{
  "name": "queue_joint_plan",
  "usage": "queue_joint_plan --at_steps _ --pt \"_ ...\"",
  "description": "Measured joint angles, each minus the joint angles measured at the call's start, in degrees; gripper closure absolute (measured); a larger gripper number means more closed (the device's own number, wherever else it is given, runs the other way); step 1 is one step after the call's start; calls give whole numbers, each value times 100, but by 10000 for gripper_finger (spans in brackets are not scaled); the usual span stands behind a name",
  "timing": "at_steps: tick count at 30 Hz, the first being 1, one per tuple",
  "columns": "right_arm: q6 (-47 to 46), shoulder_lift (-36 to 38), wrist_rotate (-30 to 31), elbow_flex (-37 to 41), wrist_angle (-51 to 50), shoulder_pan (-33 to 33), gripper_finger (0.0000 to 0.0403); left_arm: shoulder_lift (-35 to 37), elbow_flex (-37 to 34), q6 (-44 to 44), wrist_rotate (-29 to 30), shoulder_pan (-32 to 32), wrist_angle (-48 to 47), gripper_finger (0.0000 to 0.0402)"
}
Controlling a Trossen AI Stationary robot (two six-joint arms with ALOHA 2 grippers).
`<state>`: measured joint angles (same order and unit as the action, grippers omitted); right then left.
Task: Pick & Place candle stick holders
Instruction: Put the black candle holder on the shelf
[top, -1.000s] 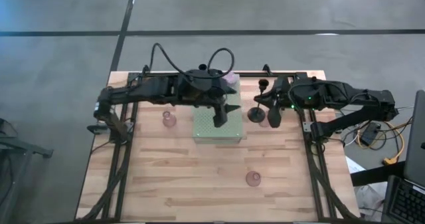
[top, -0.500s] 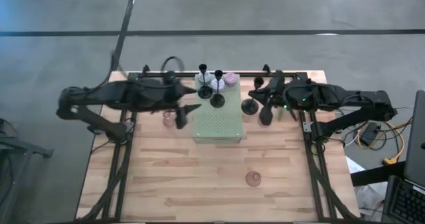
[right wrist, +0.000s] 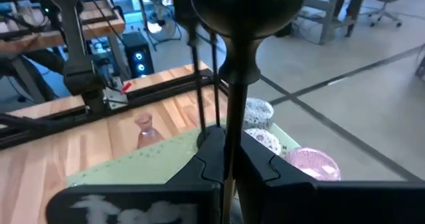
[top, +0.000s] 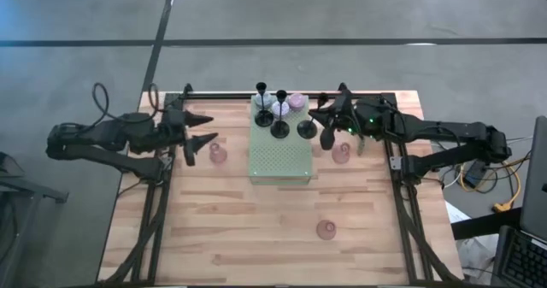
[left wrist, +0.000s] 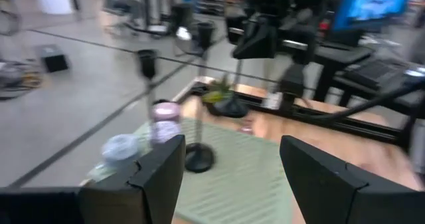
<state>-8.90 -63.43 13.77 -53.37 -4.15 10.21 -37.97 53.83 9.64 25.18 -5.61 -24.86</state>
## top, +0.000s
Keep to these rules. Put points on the black metal stand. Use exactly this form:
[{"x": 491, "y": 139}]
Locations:
[{"x": 25, "y": 189}]

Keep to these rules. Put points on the grey laptop computer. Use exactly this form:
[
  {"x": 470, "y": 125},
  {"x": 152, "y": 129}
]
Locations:
[{"x": 534, "y": 185}]

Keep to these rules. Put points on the black metal taper candlestick holder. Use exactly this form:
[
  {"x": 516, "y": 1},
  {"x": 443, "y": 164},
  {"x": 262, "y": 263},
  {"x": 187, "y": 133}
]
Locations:
[
  {"x": 307, "y": 130},
  {"x": 263, "y": 118},
  {"x": 280, "y": 130}
]

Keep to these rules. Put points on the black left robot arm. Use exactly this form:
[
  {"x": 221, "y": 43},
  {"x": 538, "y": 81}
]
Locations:
[{"x": 107, "y": 136}]

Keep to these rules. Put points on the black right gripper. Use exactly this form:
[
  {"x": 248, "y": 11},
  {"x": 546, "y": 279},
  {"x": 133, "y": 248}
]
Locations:
[{"x": 348, "y": 115}]

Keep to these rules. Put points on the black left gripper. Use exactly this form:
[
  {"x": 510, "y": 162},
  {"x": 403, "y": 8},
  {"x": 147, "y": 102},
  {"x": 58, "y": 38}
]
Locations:
[{"x": 175, "y": 127}]

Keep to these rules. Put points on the green perforated metal shelf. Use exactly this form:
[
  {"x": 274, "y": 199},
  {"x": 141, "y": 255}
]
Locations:
[{"x": 280, "y": 160}]

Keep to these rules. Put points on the black metal table frame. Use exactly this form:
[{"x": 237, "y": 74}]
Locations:
[{"x": 151, "y": 219}]

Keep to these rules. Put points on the white plastic bag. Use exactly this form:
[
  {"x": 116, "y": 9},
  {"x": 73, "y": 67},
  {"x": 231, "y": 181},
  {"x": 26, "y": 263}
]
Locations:
[{"x": 474, "y": 254}]

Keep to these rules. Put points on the pink ribbed glass candle holder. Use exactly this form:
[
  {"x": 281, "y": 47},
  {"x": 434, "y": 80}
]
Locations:
[
  {"x": 341, "y": 153},
  {"x": 326, "y": 230},
  {"x": 218, "y": 154}
]

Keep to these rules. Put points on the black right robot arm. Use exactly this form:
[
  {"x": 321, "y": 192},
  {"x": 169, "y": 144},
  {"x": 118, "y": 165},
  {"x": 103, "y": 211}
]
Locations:
[{"x": 448, "y": 132}]

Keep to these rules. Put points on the black power adapter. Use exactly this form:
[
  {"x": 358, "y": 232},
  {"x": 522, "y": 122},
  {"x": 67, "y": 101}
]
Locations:
[{"x": 474, "y": 174}]

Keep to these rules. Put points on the purple floral ceramic candle holder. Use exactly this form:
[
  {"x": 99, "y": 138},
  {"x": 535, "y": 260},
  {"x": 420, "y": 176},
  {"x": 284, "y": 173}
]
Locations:
[{"x": 284, "y": 109}]

